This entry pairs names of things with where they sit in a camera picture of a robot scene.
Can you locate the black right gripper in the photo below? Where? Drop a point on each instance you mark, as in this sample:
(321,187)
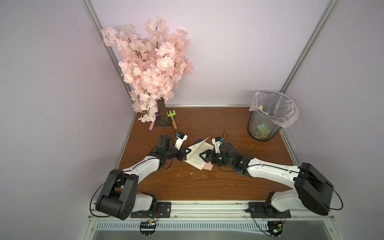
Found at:
(211,155)

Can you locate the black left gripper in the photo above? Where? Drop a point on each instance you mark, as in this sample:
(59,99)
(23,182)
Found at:
(181,153)

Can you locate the dark blue paperback book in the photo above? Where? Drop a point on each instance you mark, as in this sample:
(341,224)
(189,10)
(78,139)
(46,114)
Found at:
(193,157)

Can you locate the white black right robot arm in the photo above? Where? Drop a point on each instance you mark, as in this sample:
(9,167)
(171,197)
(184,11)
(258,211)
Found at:
(308,187)

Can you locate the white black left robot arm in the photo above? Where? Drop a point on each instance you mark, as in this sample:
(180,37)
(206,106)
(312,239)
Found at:
(118,194)

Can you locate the pink sticky note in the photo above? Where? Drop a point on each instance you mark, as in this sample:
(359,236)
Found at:
(207,166)

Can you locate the black mesh waste bin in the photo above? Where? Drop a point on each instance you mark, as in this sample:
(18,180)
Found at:
(261,126)

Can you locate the clear plastic bin liner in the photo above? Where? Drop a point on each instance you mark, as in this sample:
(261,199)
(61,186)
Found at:
(276,107)

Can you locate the left small circuit board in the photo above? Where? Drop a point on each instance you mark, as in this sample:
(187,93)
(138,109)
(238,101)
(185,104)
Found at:
(147,228)

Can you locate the small circuit board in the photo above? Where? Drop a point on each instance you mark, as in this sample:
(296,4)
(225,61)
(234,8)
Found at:
(275,228)
(147,228)

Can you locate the pink artificial cherry blossom tree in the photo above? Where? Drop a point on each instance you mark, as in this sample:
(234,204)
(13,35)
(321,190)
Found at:
(152,66)

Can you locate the right small circuit board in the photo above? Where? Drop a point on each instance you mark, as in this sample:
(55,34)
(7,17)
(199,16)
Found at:
(275,228)

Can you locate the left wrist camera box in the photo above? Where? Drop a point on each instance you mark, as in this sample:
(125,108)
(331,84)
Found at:
(180,138)

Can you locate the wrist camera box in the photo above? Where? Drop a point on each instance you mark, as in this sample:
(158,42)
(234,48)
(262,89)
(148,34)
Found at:
(180,138)
(217,141)

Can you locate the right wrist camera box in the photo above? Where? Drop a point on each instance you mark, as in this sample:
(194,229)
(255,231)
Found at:
(217,141)

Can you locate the green rake with wooden handle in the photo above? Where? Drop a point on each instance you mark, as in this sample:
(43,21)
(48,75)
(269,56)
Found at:
(171,114)

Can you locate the dark metal tree base plate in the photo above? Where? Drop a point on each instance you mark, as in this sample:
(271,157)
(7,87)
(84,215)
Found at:
(160,123)

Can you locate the purple rake with pink handle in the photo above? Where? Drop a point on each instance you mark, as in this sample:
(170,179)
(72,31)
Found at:
(153,122)

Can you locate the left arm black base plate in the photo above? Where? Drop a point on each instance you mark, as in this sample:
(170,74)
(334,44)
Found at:
(158,210)

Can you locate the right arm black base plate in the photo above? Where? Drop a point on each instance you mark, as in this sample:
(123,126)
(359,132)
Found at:
(266,211)

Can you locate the aluminium mounting rail frame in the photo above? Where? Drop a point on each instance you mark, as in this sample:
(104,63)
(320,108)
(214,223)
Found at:
(201,211)

